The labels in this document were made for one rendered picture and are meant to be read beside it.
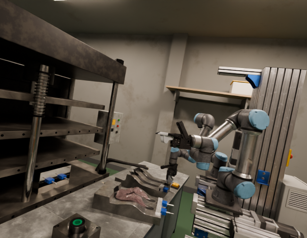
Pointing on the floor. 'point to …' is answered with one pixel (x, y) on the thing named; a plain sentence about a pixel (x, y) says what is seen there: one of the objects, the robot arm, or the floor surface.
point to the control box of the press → (115, 130)
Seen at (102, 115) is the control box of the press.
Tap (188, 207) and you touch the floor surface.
